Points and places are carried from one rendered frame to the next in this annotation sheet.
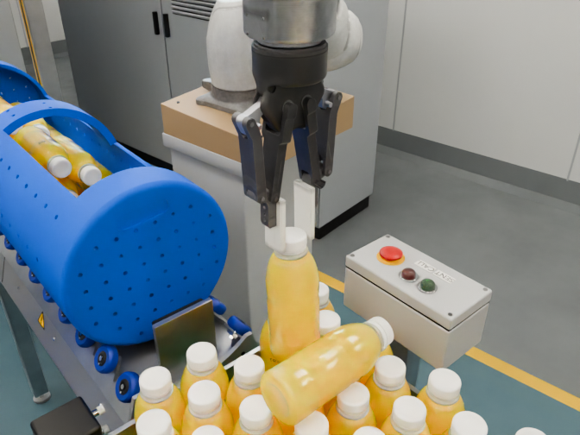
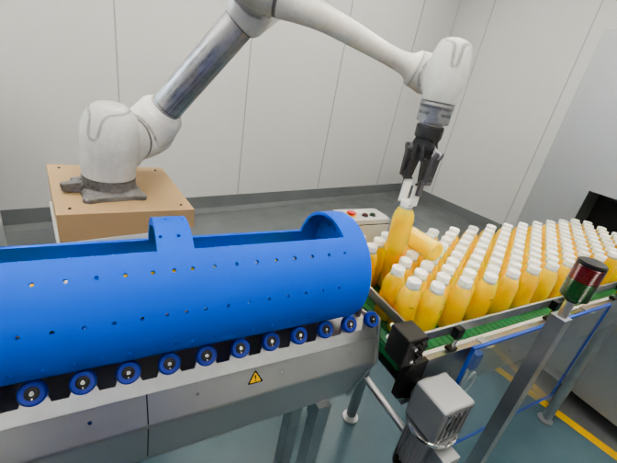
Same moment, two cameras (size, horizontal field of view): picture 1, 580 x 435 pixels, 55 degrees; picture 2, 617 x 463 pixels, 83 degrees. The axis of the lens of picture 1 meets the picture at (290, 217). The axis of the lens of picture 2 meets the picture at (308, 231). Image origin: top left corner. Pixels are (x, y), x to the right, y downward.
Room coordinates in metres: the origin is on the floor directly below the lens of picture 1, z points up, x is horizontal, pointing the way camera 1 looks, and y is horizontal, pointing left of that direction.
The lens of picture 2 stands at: (0.67, 1.06, 1.56)
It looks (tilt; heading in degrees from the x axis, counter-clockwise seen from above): 25 degrees down; 279
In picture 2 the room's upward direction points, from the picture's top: 11 degrees clockwise
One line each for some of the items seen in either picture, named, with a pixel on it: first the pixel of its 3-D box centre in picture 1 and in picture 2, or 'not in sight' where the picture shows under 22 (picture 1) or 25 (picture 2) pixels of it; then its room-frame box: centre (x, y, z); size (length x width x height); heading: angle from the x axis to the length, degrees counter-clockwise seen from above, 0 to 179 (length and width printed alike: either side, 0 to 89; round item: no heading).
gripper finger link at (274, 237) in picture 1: (274, 223); (415, 195); (0.54, 0.02, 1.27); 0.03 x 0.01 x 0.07; 41
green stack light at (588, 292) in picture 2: not in sight; (577, 287); (0.13, 0.19, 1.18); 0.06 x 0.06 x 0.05
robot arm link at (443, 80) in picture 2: not in sight; (446, 71); (0.56, -0.01, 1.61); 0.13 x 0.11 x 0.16; 97
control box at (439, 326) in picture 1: (412, 297); (359, 225); (0.68, -0.19, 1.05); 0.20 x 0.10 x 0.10; 40
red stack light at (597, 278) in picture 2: not in sight; (587, 273); (0.13, 0.19, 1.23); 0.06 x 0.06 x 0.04
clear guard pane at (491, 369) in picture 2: not in sight; (521, 377); (-0.01, -0.04, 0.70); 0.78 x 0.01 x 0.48; 40
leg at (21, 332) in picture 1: (21, 332); not in sight; (1.40, 0.90, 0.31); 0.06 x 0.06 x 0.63; 40
